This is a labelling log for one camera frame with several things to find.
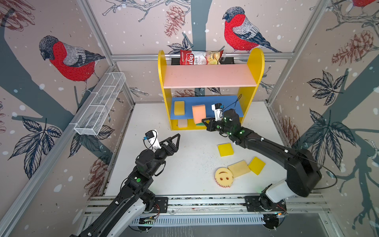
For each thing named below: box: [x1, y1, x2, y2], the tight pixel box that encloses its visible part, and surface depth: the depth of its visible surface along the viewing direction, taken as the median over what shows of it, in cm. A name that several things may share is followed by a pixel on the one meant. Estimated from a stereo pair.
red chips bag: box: [179, 49, 225, 66], surface depth 88 cm
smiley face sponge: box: [214, 166, 234, 189], surface depth 81 cm
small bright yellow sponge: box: [217, 142, 235, 158], surface depth 94 cm
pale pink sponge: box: [177, 118, 188, 128], surface depth 105 cm
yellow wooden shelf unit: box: [157, 48, 266, 131], surface depth 84 cm
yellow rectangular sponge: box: [174, 100, 186, 116], surface depth 98 cm
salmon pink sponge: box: [191, 104, 207, 124], surface depth 79 cm
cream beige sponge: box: [227, 159, 252, 179], surface depth 87 cm
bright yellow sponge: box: [248, 156, 266, 176], surface depth 87 cm
